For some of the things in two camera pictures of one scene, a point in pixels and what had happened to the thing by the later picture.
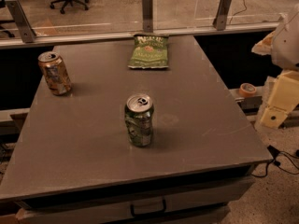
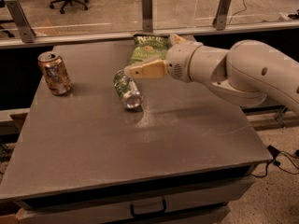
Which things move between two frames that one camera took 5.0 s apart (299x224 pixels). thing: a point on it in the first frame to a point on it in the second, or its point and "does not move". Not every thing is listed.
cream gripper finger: x=284 y=98 to x=156 y=69
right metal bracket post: x=220 y=21 does not move
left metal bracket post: x=27 y=34 does not move
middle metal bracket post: x=148 y=12 does not move
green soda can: x=138 y=113 to x=128 y=91
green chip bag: x=149 y=51 does not move
